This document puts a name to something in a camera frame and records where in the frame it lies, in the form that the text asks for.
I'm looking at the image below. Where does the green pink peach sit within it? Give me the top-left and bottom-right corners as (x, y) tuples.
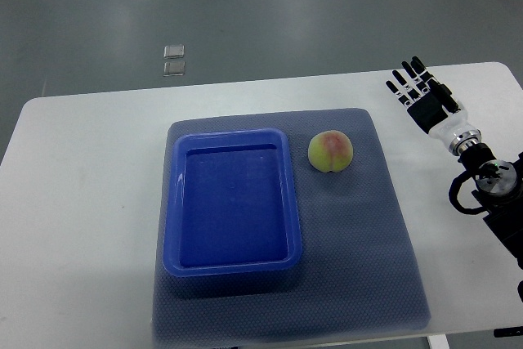
(307, 130), (354, 172)

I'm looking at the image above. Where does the upper metal floor plate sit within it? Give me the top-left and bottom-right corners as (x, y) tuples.
(163, 44), (185, 59)

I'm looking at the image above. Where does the black bracket under table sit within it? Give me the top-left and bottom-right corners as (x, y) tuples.
(493, 326), (523, 338)

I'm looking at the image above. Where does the metal floor plate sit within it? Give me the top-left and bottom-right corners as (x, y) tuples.
(163, 60), (186, 77)
(163, 44), (185, 59)

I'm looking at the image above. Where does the white table leg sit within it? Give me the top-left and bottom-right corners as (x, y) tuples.
(427, 334), (450, 349)

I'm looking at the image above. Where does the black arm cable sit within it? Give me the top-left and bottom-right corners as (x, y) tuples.
(449, 172), (487, 215)

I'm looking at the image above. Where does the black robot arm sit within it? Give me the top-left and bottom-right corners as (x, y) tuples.
(449, 141), (522, 266)

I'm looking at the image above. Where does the blue grey textured mat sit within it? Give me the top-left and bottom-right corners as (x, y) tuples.
(152, 108), (431, 348)

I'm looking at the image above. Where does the blue plastic tray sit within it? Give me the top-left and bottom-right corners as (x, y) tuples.
(163, 128), (302, 278)

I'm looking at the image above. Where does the lower metal floor plate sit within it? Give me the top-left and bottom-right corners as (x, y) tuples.
(163, 60), (186, 77)

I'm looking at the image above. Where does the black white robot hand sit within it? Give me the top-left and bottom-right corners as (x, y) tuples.
(386, 56), (481, 156)

